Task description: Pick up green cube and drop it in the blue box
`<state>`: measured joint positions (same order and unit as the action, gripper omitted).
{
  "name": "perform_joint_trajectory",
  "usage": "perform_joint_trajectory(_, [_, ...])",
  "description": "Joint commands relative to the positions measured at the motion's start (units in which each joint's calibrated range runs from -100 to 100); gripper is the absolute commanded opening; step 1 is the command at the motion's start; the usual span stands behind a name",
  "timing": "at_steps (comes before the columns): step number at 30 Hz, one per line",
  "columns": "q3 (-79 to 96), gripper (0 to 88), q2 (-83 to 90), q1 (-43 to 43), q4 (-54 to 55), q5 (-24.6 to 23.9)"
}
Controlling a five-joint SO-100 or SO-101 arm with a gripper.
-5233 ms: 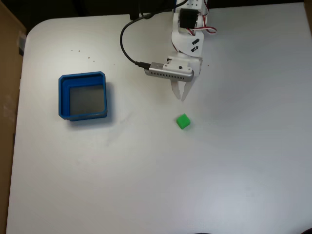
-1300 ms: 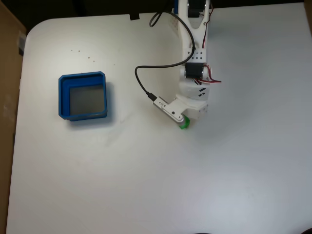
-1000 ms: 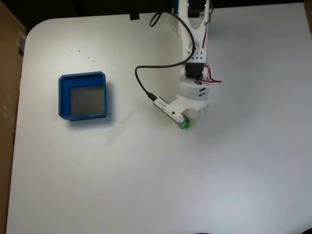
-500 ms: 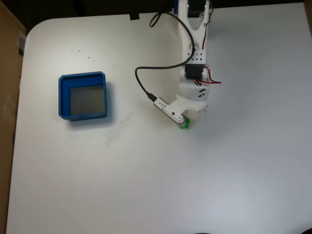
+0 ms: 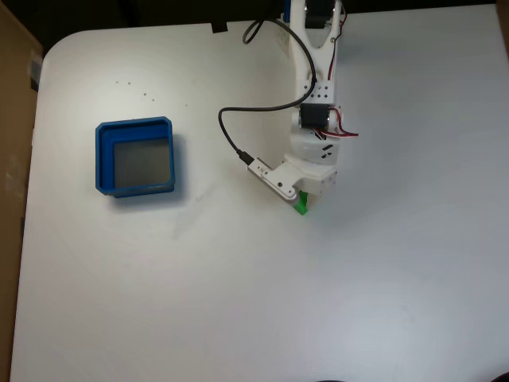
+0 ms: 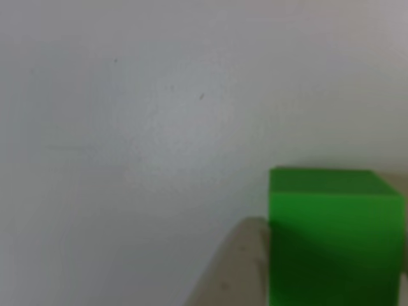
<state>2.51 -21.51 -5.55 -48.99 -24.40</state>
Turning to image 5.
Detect green cube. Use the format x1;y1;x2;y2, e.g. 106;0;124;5
292;189;311;216

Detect blue square box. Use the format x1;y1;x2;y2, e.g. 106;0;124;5
94;115;177;199

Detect silver camera box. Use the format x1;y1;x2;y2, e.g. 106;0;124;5
247;158;305;207

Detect red white servo wire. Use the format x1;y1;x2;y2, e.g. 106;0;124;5
312;106;360;141

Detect black USB cable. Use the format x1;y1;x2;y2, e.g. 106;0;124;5
217;15;319;166

